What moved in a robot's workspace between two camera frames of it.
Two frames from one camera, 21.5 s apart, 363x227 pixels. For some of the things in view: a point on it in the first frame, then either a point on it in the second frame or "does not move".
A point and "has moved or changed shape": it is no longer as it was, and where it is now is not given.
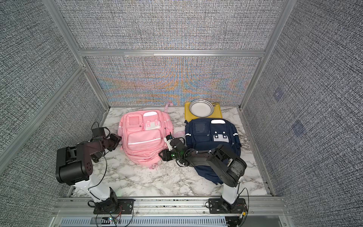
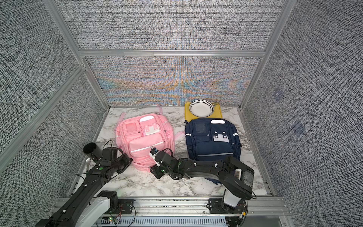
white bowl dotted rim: (201, 108) does not move
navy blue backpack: (205, 135) does not move
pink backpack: (144, 133) has moved or changed shape
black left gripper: (116, 139) to (128, 161)
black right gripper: (165, 154) to (155, 171)
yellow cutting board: (216, 114) does not move
